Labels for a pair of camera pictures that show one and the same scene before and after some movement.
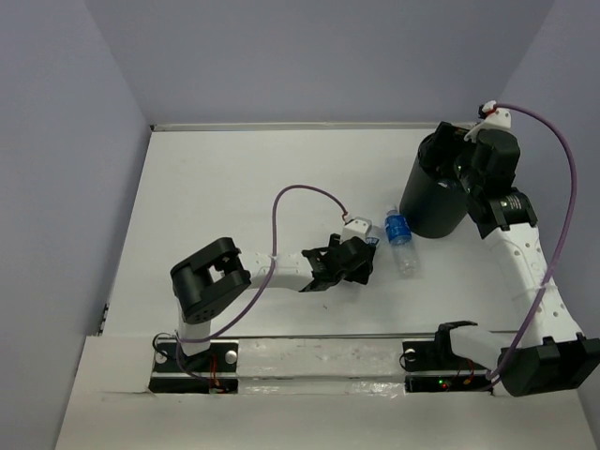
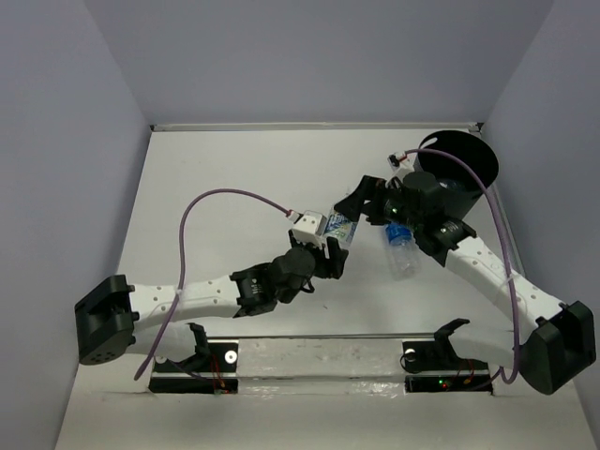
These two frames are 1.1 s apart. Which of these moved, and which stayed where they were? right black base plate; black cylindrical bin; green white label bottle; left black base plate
Moved: green white label bottle
Stayed: right black base plate; black cylindrical bin; left black base plate
